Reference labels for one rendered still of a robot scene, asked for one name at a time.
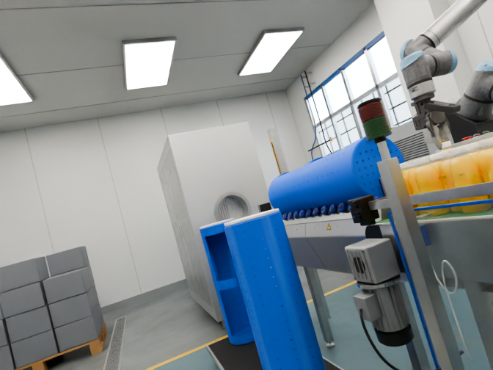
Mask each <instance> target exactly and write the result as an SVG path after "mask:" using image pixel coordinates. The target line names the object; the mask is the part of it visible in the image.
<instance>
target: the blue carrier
mask: <svg viewBox="0 0 493 370"><path fill-rule="evenodd" d="M386 143H387V147H388V150H389V153H390V157H391V158H394V157H397V158H398V162H399V164H402V163H404V162H405V160H404V157H403V155H402V153H401V151H400V150H399V148H398V147H397V146H396V144H395V143H394V142H392V141H391V140H390V139H388V138H387V141H386ZM381 161H382V159H381V155H380V152H379V149H378V145H377V144H375V142H374V141H370V142H368V141H367V139H366V137H363V138H361V139H358V140H356V141H354V142H353V143H351V144H350V145H349V146H348V147H346V148H344V149H341V150H339V151H336V152H334V153H332V154H329V155H328V156H325V157H320V158H317V159H313V160H312V161H310V162H308V163H306V164H305V165H304V166H303V167H300V168H298V169H296V170H293V171H291V172H286V173H283V174H281V175H278V176H277V177H276V178H275V179H274V180H273V181H272V182H271V184H270V187H269V200H270V203H271V205H272V206H273V208H274V209H276V208H278V209H279V211H280V212H281V214H282V215H283V214H284V213H286V214H289V213H290V212H292V213H294V212H295V211H298V212H299V213H300V211H301V210H305V211H306V212H307V210H308V209H309V208H310V209H312V210H314V209H315V208H320V210H321V208H322V207H323V206H326V207H327V208H328V210H329V207H330V206H331V205H333V204H334V205H336V206H337V208H338V206H339V205H340V204H341V203H345V204H346V207H348V200H352V199H354V198H357V197H362V196H366V195H373V197H384V195H383V192H382V190H381V185H380V183H379V177H381V175H380V172H379V169H378V166H377V162H381Z"/></svg>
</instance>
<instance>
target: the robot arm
mask: <svg viewBox="0 0 493 370"><path fill-rule="evenodd" d="M487 1H488V0H457V1H456V2H455V3H454V4H453V5H452V6H451V7H450V8H449V9H447V10H446V11H445V12H444V13H443V14H442V15H441V16H440V17H439V18H438V19H436V20H435V22H433V23H432V25H430V26H429V27H428V28H427V30H425V31H424V32H423V33H422V34H420V35H419V36H418V37H417V38H416V39H415V40H414V39H409V40H407V41H406V42H405V43H404V44H403V45H402V46H401V50H400V53H399V55H400V58H401V61H400V68H401V72H402V74H403V78H404V81H405V83H406V87H407V90H408V92H409V97H410V99H411V101H414V102H412V103H410V104H411V106H414V107H415V110H416V113H417V115H416V116H415V117H413V118H412V121H413V123H414V126H415V130H418V131H419V130H422V129H425V128H427V133H428V135H427V136H426V137H425V138H424V143H434V144H435V145H436V147H437V148H438V149H439V150H441V149H442V142H441V140H445V141H446V142H448V141H450V124H449V122H448V119H447V118H446V116H445V114H444V112H445V113H449V114H453V113H455V112H456V113H457V114H459V115H461V116H464V117H468V118H471V119H474V120H488V119H489V118H490V117H491V116H492V111H493V61H483V62H480V63H479V64H478V66H477V68H476V69H475V72H474V73H473V75H472V78H471V79H470V82H469V84H468V85H467V88H466V90H465V91H464V94H463V96H462V97H460V99H458V100H457V102H455V103H454V104H451V103H446V102H441V101H433V100H432V101H431V99H432V98H434V97H435V94H434V93H435V92H436V91H437V90H436V87H435V85H434V81H433V79H432V78H433V77H437V76H445V75H447V74H449V73H452V72H453V71H454V70H455V69H456V66H457V64H458V57H457V55H456V53H455V52H454V51H450V50H447V51H440V50H439V49H437V46H439V45H440V44H441V43H442V42H443V41H444V40H445V39H446V38H448V37H449V36H450V35H451V34H452V33H453V32H454V31H456V30H457V29H458V28H459V27H460V26H461V25H462V24H463V23H464V22H465V21H466V20H467V19H468V18H469V17H470V16H471V15H473V14H474V13H475V12H476V11H477V10H478V9H479V8H481V7H482V6H483V5H484V4H485V3H486V2H487ZM437 124H439V125H438V126H436V125H437Z"/></svg>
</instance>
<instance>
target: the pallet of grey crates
mask: <svg viewBox="0 0 493 370"><path fill-rule="evenodd" d="M46 259H47V262H48V267H47V264H46V261H45V256H42V257H38V258H32V259H29V260H25V261H21V262H18V263H15V264H10V265H7V266H2V267H0V370H22V369H25V368H28V367H30V366H32V370H48V369H49V367H50V366H51V364H52V363H53V362H54V360H55V359H56V357H57V356H60V355H63V354H65V353H67V352H71V351H73V350H75V349H78V348H81V347H84V346H86V345H90V351H91V354H92V355H95V354H98V353H99V352H102V349H103V345H104V342H105V340H106V335H107V329H106V324H105V322H104V320H103V314H102V311H101V306H100V303H99V300H98V295H97V291H96V287H95V284H94V283H95V281H94V278H93V275H92V270H91V266H90V262H89V259H88V255H87V249H86V246H81V247H75V248H73V249H69V250H65V251H62V252H59V253H54V254H51V255H47V256H46ZM48 268H49V272H50V275H51V276H50V277H49V273H48Z"/></svg>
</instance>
